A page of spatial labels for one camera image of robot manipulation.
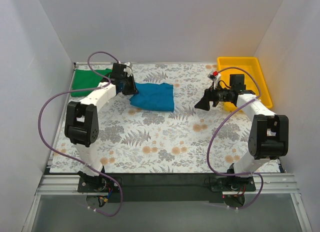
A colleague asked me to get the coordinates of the blue t shirt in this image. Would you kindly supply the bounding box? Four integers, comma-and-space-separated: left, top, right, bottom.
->
129, 83, 175, 112

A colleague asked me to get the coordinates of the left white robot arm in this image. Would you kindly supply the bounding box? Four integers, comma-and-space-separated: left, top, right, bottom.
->
64, 62, 139, 192

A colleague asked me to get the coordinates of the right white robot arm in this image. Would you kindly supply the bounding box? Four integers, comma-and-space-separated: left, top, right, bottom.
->
195, 71, 289, 191

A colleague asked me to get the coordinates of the yellow plastic bin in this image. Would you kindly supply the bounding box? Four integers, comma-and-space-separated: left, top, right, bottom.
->
217, 56, 273, 109

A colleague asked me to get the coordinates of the folded green t shirt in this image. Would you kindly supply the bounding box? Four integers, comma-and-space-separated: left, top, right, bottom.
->
70, 68, 112, 98

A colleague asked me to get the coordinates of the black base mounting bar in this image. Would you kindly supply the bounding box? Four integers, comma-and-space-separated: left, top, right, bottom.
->
77, 172, 256, 203

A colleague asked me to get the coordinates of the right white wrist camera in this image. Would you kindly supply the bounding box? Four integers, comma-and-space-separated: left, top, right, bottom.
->
207, 71, 221, 90

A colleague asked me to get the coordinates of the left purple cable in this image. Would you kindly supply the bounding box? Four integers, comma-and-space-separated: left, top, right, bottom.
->
37, 51, 124, 217

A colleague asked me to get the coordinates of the aluminium frame rail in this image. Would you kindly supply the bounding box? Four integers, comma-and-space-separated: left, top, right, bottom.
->
36, 173, 301, 195

